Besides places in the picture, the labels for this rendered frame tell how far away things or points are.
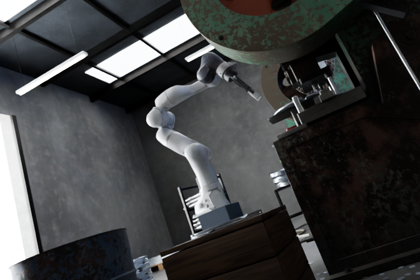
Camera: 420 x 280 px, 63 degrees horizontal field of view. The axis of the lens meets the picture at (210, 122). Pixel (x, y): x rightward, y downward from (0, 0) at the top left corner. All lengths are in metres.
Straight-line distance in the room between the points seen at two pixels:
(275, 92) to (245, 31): 1.81
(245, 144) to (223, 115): 1.00
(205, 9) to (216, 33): 0.14
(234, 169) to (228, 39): 7.37
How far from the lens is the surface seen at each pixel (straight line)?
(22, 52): 7.00
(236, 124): 8.87
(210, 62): 1.96
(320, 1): 1.52
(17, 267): 1.38
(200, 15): 1.63
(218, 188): 1.93
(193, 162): 1.92
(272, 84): 3.30
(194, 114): 9.32
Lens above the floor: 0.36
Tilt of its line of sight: 16 degrees up
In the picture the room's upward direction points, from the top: 21 degrees counter-clockwise
